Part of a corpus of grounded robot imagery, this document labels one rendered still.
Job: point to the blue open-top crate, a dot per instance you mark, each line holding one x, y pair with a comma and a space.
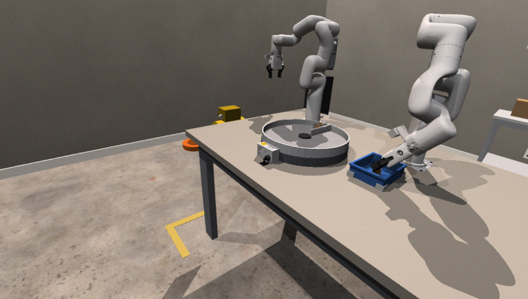
363, 171

